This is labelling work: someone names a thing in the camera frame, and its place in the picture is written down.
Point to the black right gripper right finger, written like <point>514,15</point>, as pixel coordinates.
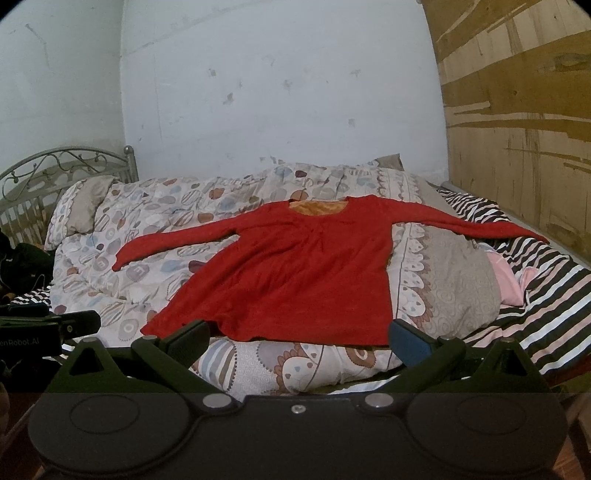
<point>427,360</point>

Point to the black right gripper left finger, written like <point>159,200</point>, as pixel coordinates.
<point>167,361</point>

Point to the red long-sleeve shirt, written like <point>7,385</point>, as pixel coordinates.
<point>290,276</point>

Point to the patterned white quilt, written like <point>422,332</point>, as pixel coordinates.
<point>440,282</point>

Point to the pink cloth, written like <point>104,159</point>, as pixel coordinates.
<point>512,287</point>

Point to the striped black white pink sheet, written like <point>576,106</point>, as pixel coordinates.
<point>553,324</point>

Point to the beige patterned pillow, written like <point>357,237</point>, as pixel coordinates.
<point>75,210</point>

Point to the metal bed headboard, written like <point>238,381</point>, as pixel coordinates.
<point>31,188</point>

